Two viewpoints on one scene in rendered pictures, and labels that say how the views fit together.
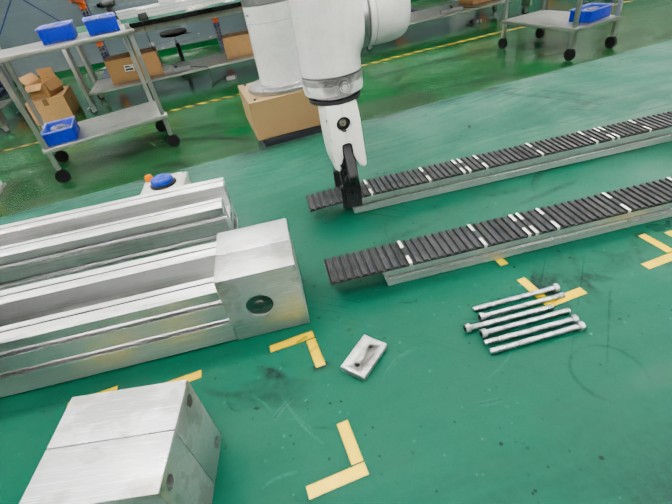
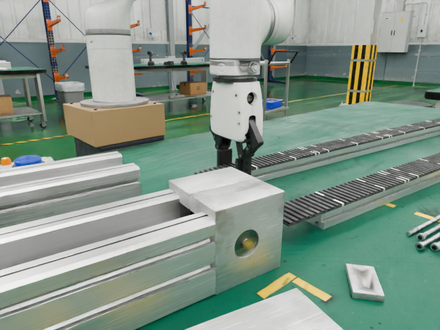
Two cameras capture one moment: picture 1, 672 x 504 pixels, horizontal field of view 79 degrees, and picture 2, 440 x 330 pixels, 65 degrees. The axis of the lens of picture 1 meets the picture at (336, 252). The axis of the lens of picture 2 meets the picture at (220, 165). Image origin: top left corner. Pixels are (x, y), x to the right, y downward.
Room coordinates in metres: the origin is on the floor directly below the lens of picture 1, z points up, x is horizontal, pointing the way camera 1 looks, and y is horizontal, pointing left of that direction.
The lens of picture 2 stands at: (0.08, 0.27, 1.02)
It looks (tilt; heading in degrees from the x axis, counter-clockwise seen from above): 18 degrees down; 331
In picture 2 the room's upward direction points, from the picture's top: straight up
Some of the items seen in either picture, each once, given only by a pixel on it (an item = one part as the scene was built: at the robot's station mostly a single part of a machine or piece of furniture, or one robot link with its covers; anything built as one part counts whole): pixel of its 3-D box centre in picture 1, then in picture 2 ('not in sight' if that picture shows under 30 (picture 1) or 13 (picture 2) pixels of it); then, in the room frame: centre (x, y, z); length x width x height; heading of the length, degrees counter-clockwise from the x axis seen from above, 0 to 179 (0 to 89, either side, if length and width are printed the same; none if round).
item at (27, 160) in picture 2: (162, 182); (28, 163); (0.70, 0.29, 0.84); 0.04 x 0.04 x 0.02
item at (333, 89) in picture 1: (333, 83); (235, 68); (0.60, -0.04, 0.99); 0.09 x 0.08 x 0.03; 5
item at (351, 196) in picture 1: (352, 191); (247, 162); (0.56, -0.04, 0.83); 0.03 x 0.03 x 0.07; 5
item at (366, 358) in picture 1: (364, 357); (363, 281); (0.28, -0.01, 0.78); 0.05 x 0.03 x 0.01; 140
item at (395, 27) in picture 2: not in sight; (399, 45); (7.02, -9.58, 1.14); 1.30 x 0.28 x 2.28; 13
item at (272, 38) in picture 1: (276, 45); (112, 71); (1.12, 0.05, 0.96); 0.19 x 0.19 x 0.18
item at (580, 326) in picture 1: (537, 338); not in sight; (0.27, -0.19, 0.78); 0.11 x 0.01 x 0.01; 96
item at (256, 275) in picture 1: (262, 271); (218, 219); (0.41, 0.10, 0.83); 0.12 x 0.09 x 0.10; 5
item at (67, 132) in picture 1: (82, 93); not in sight; (3.35, 1.68, 0.50); 1.03 x 0.55 x 1.01; 115
